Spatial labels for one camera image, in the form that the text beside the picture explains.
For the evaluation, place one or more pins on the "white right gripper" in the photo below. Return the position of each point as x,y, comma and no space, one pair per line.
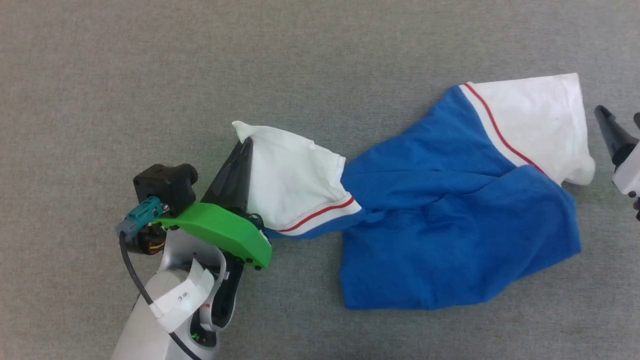
631,175

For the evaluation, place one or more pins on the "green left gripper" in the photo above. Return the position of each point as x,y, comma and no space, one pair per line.
225,232

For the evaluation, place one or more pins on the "blue white sports jersey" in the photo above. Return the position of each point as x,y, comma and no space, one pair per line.
450,225

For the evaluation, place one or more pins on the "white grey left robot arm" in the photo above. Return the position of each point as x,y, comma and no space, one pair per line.
145,330

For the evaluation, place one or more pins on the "black cylindrical wrist motor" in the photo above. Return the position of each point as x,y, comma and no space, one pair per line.
145,242

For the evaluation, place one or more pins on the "white label tape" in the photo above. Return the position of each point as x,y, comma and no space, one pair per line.
182,297

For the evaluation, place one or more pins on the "grey fabric sofa cushion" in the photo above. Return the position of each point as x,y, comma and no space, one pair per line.
300,60

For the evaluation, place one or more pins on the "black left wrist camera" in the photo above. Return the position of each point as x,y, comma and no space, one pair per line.
165,187

